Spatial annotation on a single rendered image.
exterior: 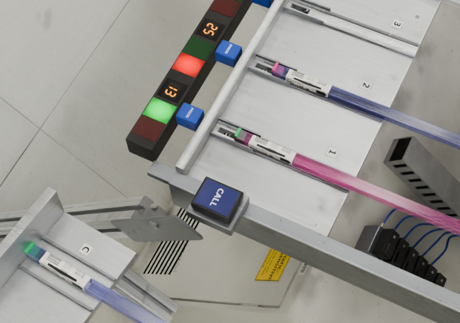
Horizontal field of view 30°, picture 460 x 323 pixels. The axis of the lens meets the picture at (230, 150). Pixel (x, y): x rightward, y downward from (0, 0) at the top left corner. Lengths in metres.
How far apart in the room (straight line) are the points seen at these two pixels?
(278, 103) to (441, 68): 0.51
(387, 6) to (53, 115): 0.82
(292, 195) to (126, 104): 0.87
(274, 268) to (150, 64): 0.70
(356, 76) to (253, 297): 0.42
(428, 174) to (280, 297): 0.32
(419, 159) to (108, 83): 0.73
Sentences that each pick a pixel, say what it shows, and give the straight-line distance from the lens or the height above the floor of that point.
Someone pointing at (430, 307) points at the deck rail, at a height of 0.93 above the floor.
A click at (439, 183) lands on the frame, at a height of 0.66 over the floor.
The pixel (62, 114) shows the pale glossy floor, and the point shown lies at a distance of 1.80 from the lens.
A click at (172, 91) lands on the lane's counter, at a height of 0.66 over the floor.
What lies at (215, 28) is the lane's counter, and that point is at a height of 0.66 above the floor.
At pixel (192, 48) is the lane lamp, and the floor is 0.65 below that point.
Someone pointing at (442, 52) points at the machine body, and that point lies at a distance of 1.57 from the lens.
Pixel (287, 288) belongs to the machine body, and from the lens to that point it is 1.33.
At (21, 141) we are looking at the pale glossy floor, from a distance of 1.75.
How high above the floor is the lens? 1.62
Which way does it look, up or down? 54 degrees down
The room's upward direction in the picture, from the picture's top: 80 degrees clockwise
